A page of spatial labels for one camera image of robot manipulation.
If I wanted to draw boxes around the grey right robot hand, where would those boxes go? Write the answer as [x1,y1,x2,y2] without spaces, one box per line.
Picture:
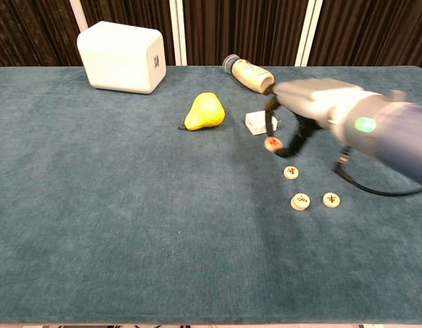
[264,77,366,159]

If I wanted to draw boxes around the beige squeeze sauce bottle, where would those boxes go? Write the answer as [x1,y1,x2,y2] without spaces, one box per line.
[221,53,276,95]

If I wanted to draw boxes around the yellow pear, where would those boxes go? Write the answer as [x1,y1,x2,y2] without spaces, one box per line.
[176,92,226,132]

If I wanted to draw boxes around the white rounded plastic box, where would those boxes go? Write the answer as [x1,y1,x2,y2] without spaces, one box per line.
[76,20,167,95]

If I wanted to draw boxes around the teal velvet tablecloth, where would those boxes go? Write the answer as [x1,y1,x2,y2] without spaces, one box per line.
[0,64,422,325]

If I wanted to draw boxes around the white cube wall charger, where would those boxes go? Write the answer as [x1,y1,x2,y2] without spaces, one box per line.
[245,109,283,137]

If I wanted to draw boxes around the white partition frame post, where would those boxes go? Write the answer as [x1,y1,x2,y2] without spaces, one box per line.
[169,0,187,66]
[294,0,324,67]
[68,0,88,32]

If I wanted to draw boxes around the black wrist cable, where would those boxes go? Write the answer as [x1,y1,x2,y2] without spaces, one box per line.
[334,146,422,197]

